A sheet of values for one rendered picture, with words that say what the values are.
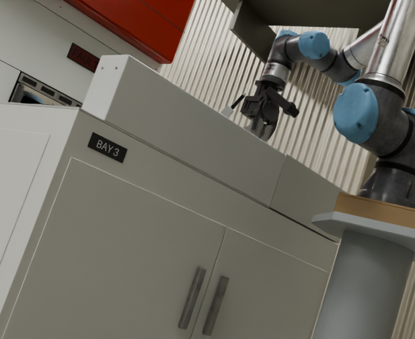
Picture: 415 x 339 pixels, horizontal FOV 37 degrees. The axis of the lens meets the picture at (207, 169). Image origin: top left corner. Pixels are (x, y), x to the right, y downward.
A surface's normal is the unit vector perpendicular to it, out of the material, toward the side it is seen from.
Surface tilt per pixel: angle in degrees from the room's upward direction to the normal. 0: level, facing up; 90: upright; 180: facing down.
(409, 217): 90
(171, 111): 90
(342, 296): 90
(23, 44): 90
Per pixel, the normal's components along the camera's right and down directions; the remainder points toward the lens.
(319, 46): 0.52, 0.00
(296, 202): 0.69, 0.11
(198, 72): -0.53, -0.32
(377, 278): 0.00, -0.18
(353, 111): -0.83, -0.26
